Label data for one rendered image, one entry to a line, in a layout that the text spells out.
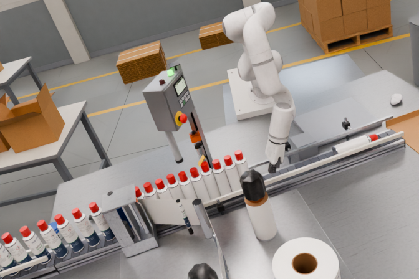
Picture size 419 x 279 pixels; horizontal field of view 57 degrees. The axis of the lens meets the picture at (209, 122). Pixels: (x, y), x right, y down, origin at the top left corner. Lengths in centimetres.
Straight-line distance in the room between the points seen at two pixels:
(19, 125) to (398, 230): 251
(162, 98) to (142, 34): 571
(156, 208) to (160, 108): 43
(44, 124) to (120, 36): 438
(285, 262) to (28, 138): 230
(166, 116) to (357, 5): 370
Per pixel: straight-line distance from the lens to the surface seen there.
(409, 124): 213
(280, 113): 158
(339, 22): 490
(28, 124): 309
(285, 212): 165
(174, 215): 165
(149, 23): 707
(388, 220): 166
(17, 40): 786
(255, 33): 153
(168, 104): 149
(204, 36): 594
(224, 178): 169
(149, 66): 561
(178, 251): 165
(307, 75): 270
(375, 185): 179
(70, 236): 182
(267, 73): 155
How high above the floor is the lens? 206
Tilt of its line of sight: 30 degrees down
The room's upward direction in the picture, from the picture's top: 18 degrees counter-clockwise
